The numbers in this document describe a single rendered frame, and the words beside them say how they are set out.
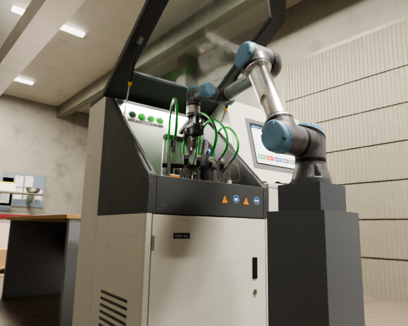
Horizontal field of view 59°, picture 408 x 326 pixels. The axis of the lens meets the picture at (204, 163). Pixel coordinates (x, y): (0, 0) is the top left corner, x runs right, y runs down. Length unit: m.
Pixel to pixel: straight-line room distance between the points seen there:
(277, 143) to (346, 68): 4.13
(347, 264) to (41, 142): 10.54
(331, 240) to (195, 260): 0.61
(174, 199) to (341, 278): 0.71
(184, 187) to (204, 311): 0.54
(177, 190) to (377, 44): 4.13
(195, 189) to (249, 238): 0.39
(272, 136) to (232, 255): 0.67
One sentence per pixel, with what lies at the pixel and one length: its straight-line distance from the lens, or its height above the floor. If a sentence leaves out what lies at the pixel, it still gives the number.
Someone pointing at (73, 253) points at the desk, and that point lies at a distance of 2.99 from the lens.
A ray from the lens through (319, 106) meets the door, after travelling 5.39.
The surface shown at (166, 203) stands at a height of 0.83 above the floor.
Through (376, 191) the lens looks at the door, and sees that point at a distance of 4.80.
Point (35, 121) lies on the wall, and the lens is 11.46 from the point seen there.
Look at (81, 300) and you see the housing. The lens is 2.19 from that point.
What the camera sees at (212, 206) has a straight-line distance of 1.66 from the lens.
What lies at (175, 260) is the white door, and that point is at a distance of 1.56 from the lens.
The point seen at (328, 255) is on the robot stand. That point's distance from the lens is 1.26.
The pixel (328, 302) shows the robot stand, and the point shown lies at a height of 0.51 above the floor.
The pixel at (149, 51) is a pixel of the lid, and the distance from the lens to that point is 2.00.
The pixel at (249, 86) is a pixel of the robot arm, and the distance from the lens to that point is 1.77.
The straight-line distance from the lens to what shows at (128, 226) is 1.63.
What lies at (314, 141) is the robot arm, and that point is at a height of 1.05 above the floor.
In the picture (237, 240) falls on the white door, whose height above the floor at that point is 0.68.
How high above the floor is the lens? 0.73
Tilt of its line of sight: 11 degrees up
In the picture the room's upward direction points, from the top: 1 degrees clockwise
